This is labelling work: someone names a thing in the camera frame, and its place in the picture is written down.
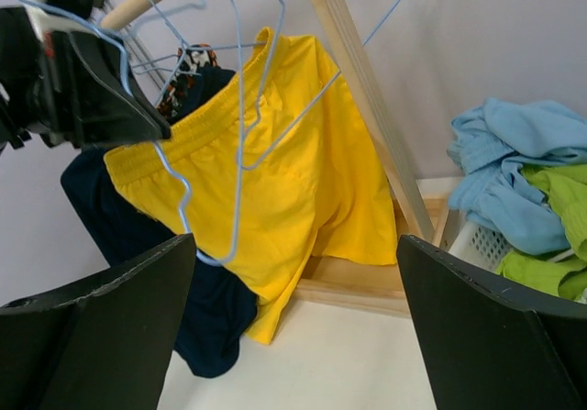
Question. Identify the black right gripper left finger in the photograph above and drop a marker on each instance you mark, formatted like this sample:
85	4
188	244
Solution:
102	342

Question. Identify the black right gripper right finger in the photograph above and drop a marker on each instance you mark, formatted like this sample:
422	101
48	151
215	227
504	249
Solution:
487	342

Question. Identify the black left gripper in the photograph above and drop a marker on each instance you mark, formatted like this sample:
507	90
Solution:
67	86

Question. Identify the blue wire hanger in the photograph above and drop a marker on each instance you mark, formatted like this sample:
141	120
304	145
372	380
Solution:
348	49
238	61
80	87

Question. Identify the lime green shorts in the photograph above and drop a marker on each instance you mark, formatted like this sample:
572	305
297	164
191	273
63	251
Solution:
556	265

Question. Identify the yellow shorts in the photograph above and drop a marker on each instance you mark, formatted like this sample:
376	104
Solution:
277	168

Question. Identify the light blue shorts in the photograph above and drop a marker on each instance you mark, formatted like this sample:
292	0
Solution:
493	142

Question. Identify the patterned camouflage shorts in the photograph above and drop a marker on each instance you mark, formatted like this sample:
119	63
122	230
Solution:
185	92

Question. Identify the navy blue shorts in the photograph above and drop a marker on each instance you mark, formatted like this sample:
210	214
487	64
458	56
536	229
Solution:
219	307

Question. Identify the white plastic basket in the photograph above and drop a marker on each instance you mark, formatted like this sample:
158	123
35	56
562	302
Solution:
484	243

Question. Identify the wooden clothes rack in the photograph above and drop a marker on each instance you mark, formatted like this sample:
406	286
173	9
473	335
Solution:
345	281

